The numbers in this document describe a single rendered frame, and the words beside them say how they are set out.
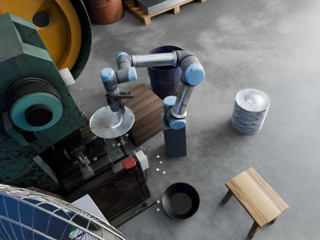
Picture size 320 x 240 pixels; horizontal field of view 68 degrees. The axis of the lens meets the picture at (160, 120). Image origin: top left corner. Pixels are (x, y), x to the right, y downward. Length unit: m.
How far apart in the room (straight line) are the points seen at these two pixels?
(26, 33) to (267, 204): 1.66
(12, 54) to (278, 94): 2.51
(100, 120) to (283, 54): 2.55
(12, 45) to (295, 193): 2.09
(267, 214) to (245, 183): 0.23
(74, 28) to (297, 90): 2.33
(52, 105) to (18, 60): 0.19
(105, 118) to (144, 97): 0.76
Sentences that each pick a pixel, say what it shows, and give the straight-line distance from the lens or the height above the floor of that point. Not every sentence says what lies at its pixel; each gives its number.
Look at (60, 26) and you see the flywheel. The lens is 1.57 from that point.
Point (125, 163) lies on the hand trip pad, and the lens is 1.39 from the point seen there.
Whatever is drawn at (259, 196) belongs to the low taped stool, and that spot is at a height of 0.33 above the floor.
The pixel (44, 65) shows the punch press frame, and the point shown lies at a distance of 1.01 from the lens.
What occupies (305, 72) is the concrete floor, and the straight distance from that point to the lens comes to 3.26.
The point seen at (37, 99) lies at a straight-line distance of 0.94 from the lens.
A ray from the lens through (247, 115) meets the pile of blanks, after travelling 2.23.
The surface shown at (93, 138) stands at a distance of 1.53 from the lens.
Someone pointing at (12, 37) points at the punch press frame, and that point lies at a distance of 1.11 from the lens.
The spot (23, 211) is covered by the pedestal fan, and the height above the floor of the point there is 1.46.
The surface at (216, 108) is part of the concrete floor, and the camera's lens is 2.61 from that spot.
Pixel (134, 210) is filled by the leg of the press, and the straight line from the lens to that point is 2.06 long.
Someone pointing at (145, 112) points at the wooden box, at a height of 0.35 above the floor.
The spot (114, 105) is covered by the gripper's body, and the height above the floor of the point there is 0.93.
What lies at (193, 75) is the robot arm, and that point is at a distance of 1.39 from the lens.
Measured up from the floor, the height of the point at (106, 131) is 0.79.
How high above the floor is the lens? 1.94
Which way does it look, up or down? 50 degrees down
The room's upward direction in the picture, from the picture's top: 10 degrees counter-clockwise
